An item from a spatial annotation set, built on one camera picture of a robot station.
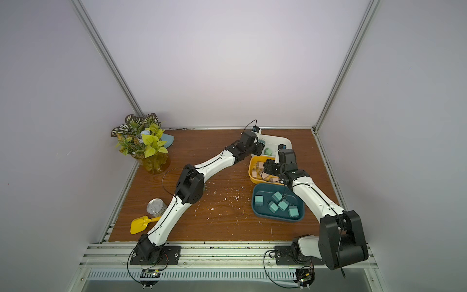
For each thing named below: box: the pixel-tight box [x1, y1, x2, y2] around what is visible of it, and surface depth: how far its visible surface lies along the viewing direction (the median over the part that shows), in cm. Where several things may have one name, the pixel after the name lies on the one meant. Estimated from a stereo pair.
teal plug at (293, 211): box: [288, 205, 300, 218], surface depth 85 cm
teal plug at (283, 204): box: [277, 198, 290, 212], surface depth 86 cm
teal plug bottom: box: [268, 200, 280, 214], surface depth 85 cm
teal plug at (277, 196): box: [271, 190, 283, 204], surface depth 89 cm
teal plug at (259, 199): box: [254, 195, 264, 205], surface depth 88 cm
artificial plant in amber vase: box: [110, 113, 171, 175], surface depth 91 cm
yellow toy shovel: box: [130, 215, 162, 235], surface depth 83 cm
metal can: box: [146, 198, 168, 218], surface depth 83 cm
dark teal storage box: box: [251, 183, 306, 223], surface depth 87 cm
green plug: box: [263, 147, 274, 156], surface depth 106 cm
